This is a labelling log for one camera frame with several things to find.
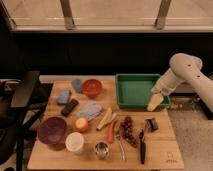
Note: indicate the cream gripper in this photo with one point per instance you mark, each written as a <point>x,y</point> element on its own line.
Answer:
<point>155,101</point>

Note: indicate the red bowl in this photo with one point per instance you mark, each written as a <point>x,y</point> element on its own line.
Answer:
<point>92,88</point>

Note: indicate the purple bowl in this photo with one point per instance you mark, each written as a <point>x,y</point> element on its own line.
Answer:
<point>52,130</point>

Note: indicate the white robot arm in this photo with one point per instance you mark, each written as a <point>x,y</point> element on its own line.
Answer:
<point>183,68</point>

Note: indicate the green plastic tray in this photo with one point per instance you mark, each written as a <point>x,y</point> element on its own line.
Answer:
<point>133,91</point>

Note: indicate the black binder clip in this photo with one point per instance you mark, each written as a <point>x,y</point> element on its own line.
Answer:
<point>151,125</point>

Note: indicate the bunch of red grapes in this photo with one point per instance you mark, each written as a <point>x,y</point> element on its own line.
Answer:
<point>126,130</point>

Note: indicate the yellow banana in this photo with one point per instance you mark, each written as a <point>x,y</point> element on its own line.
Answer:
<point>108,118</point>

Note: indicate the metal spoon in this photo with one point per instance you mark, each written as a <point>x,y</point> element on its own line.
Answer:
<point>118,137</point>

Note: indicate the orange carrot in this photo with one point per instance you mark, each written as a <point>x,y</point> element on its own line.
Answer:
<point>110,137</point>

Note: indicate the blue grey cloth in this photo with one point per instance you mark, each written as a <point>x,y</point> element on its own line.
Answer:
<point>90,111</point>

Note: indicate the small metal cup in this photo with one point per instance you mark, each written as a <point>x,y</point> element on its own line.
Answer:
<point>101,150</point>

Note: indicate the red yellow apple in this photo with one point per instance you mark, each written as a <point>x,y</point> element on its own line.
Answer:
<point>81,124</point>

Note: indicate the wooden board table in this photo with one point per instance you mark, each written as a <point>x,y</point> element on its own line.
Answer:
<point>162,151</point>

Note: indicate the small blue cup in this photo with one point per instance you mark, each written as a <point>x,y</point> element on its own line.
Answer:
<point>77,85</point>

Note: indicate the black remote control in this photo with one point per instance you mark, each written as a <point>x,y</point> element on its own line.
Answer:
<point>68,108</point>

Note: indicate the white plastic cup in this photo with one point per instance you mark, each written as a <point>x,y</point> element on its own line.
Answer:
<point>75,142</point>

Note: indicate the blue sponge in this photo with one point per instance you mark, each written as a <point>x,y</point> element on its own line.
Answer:
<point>63,97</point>

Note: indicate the black handled knife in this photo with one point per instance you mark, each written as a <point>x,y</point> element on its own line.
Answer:
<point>142,147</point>

